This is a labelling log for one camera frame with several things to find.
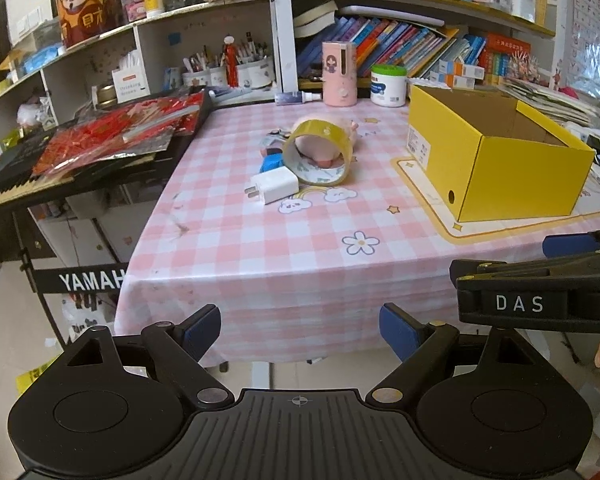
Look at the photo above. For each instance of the white jar green lid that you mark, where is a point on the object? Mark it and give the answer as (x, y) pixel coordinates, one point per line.
(388, 85)

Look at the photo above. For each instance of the white power adapter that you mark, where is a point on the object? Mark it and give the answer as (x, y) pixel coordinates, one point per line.
(273, 185)

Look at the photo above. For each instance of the red gold gift box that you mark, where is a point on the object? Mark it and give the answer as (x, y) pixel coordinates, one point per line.
(82, 20)

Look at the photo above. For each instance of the pink plush pig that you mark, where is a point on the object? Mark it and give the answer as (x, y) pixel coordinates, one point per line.
(322, 137)

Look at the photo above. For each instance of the spray bottle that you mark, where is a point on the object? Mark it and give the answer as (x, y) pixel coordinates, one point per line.
(296, 98)

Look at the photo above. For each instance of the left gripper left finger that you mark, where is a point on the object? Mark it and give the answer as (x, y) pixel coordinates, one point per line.
(176, 351)

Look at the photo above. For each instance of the blue plastic piece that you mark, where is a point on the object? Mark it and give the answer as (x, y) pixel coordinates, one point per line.
(271, 162)

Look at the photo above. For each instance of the white bookshelf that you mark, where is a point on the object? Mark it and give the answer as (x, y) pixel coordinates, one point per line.
(478, 13)

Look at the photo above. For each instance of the yellow cardboard box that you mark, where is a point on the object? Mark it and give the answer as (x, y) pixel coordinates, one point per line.
(493, 157)

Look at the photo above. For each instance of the yellow tape roll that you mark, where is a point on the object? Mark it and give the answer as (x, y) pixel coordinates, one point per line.
(308, 173)

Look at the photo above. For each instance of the stack of papers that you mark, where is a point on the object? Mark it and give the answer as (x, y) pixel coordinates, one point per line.
(553, 104)

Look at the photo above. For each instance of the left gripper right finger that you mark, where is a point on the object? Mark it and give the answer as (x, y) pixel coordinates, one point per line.
(425, 354)

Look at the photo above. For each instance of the drinking straws box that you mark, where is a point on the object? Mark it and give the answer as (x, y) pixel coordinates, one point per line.
(130, 84)

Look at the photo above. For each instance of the red decoration packet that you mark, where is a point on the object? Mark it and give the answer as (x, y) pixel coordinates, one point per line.
(133, 129)

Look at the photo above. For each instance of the white pen holder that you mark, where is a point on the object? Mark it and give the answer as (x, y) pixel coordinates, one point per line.
(257, 74)

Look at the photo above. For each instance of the pink humidifier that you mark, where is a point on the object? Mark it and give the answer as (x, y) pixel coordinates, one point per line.
(339, 74)

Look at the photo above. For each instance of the grey toy car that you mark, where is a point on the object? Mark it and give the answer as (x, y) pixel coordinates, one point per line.
(273, 142)

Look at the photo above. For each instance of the black Yamaha keyboard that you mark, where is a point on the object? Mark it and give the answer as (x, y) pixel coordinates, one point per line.
(20, 190)

